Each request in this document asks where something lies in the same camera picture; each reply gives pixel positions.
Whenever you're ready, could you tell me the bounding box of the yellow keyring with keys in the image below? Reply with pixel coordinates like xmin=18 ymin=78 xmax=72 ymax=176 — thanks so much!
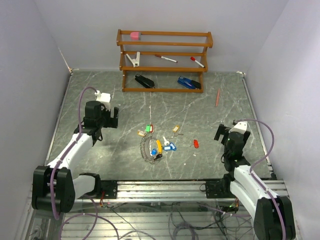
xmin=137 ymin=124 xmax=163 ymax=165

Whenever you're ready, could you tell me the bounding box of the red cap marker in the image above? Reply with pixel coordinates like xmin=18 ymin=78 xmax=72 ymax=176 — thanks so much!
xmin=190 ymin=56 xmax=205 ymax=68
xmin=154 ymin=54 xmax=178 ymax=63

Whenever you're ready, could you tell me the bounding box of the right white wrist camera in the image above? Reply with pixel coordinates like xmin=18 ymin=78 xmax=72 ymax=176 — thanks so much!
xmin=228 ymin=120 xmax=248 ymax=138

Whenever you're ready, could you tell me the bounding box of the yellow key tag key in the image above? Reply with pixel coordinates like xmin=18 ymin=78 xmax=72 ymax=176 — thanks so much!
xmin=172 ymin=125 xmax=184 ymax=137

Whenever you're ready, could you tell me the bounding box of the blue key tag lower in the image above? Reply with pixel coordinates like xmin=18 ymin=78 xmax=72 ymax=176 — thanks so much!
xmin=162 ymin=136 xmax=177 ymax=151

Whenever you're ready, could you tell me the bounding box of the aluminium frame rail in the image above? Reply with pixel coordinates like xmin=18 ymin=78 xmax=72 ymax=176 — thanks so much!
xmin=27 ymin=178 xmax=291 ymax=203

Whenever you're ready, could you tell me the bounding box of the wooden three-tier shelf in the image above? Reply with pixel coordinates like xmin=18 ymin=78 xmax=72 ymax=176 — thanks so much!
xmin=116 ymin=29 xmax=214 ymax=93

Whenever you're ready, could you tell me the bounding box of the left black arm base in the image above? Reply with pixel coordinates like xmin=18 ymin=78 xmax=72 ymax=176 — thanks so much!
xmin=73 ymin=180 xmax=118 ymax=199

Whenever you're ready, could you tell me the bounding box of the blue stapler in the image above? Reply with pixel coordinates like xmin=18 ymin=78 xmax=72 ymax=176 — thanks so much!
xmin=177 ymin=76 xmax=202 ymax=90

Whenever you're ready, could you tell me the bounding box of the red cap marker right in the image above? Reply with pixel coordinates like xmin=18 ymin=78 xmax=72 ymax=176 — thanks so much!
xmin=190 ymin=56 xmax=205 ymax=68

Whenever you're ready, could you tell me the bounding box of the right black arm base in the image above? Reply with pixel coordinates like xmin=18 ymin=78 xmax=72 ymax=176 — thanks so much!
xmin=199 ymin=179 xmax=235 ymax=199

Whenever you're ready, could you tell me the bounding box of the black stapler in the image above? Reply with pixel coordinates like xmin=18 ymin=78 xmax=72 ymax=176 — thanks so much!
xmin=134 ymin=74 xmax=155 ymax=89

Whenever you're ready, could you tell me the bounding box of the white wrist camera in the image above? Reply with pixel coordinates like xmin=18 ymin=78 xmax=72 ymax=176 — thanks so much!
xmin=94 ymin=90 xmax=111 ymax=111
xmin=228 ymin=120 xmax=248 ymax=138

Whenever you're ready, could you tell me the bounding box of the red key tag key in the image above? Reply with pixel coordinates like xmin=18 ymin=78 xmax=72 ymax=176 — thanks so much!
xmin=191 ymin=139 xmax=199 ymax=149

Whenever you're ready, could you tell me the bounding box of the pink eraser block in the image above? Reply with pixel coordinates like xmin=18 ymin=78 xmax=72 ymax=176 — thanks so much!
xmin=130 ymin=31 xmax=141 ymax=41

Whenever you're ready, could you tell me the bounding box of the red cap marker left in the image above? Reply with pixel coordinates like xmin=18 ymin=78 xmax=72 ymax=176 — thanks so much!
xmin=154 ymin=54 xmax=178 ymax=63

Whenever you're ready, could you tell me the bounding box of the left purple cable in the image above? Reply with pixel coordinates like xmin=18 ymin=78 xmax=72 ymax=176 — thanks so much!
xmin=49 ymin=86 xmax=121 ymax=240

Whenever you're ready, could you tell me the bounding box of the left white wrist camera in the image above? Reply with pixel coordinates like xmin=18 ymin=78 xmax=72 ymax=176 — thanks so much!
xmin=94 ymin=90 xmax=111 ymax=111

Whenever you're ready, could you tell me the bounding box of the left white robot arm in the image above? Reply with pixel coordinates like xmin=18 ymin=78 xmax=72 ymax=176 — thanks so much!
xmin=31 ymin=100 xmax=119 ymax=214

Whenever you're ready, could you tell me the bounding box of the white clip tool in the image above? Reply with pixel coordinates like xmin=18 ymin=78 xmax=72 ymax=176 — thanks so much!
xmin=125 ymin=51 xmax=141 ymax=68

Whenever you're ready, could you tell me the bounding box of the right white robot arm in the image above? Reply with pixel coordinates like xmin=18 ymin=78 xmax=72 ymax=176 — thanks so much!
xmin=214 ymin=120 xmax=296 ymax=240

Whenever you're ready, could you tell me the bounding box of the orange pencil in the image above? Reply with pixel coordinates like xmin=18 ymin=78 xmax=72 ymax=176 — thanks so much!
xmin=215 ymin=88 xmax=221 ymax=107

